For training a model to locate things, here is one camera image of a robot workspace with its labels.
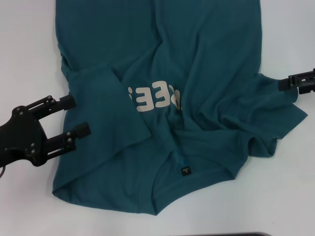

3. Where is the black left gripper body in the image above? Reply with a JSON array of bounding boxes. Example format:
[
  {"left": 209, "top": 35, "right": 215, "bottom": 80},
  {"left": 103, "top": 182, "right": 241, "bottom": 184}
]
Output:
[{"left": 0, "top": 105, "right": 49, "bottom": 168}]

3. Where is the teal t-shirt with beige letters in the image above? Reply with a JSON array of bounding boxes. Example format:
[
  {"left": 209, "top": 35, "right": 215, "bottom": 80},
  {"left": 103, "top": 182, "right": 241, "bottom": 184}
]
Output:
[{"left": 50, "top": 0, "right": 309, "bottom": 217}]

